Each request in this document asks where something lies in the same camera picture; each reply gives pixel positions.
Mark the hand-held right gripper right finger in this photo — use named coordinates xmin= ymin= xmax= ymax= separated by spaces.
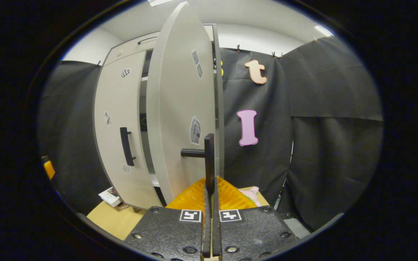
xmin=212 ymin=177 xmax=300 ymax=261

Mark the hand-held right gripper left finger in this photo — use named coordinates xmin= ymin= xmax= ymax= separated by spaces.
xmin=124 ymin=177 xmax=213 ymax=261

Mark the grey cabinet door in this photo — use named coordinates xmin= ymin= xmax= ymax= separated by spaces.
xmin=94 ymin=50 xmax=164 ymax=210
xmin=146 ymin=2 xmax=219 ymax=206

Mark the grey double-door shoe cabinet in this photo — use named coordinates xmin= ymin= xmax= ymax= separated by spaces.
xmin=93 ymin=24 xmax=226 ymax=213

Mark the green and pink plush toy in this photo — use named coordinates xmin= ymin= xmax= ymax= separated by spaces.
xmin=240 ymin=186 xmax=262 ymax=207

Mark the white paper booklet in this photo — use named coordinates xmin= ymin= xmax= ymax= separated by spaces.
xmin=98 ymin=187 xmax=123 ymax=207

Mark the small ceiling light panel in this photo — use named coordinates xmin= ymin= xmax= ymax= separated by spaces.
xmin=314 ymin=25 xmax=335 ymax=37

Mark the grey cabinet drawer with handle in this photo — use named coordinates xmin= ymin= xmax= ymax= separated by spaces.
xmin=104 ymin=25 xmax=215 ymax=66

